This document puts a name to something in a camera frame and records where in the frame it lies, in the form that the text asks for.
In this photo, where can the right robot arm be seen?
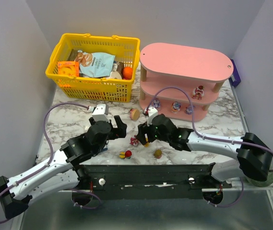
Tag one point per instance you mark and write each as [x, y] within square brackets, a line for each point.
[249, 156]

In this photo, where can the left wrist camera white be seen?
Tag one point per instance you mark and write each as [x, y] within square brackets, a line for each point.
[100, 112]

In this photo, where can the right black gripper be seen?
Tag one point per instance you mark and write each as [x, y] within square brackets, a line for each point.
[146, 131]

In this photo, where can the pink strawberry bear toy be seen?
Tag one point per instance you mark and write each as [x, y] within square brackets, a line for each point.
[198, 92]

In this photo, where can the small purple bunny toy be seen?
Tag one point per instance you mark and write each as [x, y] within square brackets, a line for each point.
[189, 110]

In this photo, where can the yellow plastic shopping basket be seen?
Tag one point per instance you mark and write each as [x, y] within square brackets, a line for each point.
[126, 51]

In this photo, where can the pink three-tier shelf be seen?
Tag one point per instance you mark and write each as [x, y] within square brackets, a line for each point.
[170, 73]

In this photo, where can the purple bunny donut toy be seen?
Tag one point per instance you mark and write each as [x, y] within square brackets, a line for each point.
[156, 104]

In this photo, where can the orange snack box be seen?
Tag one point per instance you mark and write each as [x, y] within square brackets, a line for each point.
[68, 68]

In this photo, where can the light blue snack bag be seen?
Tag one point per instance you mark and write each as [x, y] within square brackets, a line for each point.
[95, 65]

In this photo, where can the orange fruit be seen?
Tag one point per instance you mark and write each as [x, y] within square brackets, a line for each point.
[127, 73]

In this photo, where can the strawberry tart toy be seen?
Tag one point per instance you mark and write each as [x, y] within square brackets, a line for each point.
[134, 114]

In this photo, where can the green textured ball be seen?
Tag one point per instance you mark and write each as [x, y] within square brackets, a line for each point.
[265, 183]

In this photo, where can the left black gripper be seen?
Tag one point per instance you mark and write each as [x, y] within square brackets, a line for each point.
[113, 129]

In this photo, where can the purple box behind shelf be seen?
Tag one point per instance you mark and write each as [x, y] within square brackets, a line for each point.
[235, 79]

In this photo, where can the red yellow mushroom toy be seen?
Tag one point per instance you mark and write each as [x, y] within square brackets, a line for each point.
[125, 155]

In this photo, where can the yellow duck toy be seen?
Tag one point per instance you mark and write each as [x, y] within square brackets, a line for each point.
[147, 141]

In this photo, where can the black mounting rail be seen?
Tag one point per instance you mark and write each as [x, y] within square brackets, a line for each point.
[116, 182]

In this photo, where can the purple bunny cup toy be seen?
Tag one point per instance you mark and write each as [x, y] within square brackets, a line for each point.
[175, 107]

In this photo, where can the olive brown round toy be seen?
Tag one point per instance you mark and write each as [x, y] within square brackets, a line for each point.
[158, 154]

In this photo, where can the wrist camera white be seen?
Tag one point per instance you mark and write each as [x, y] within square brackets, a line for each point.
[150, 113]
[100, 112]

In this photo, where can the white round container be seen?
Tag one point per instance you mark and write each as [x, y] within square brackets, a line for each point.
[115, 75]

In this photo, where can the dark brown packet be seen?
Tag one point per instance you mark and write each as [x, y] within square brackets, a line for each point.
[72, 55]

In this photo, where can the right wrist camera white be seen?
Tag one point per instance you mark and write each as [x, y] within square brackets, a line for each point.
[150, 113]

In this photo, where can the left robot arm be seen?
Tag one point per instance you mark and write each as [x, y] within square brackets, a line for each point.
[15, 191]

